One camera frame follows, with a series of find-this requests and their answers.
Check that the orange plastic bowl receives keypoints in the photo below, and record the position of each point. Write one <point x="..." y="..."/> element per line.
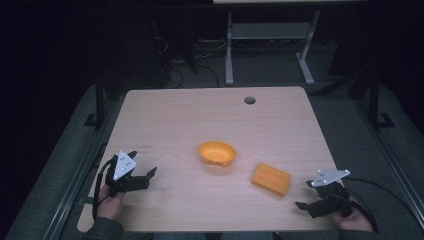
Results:
<point x="216" y="154"/>

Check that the white metal table frame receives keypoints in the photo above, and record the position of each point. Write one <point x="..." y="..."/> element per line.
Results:
<point x="266" y="31"/>

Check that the person's left hand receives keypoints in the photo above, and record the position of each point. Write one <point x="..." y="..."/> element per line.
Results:
<point x="108" y="204"/>

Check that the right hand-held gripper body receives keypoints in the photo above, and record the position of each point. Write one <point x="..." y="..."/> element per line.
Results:
<point x="330" y="198"/>

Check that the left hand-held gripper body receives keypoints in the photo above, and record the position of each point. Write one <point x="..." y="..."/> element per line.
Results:
<point x="124" y="165"/>

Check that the orange ridged block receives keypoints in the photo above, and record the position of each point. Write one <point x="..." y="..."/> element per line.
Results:
<point x="271" y="178"/>

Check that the person's right hand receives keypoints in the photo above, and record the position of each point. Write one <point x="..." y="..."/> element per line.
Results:
<point x="356" y="221"/>

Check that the black metal stand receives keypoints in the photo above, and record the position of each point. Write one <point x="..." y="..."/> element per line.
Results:
<point x="375" y="100"/>
<point x="99" y="100"/>

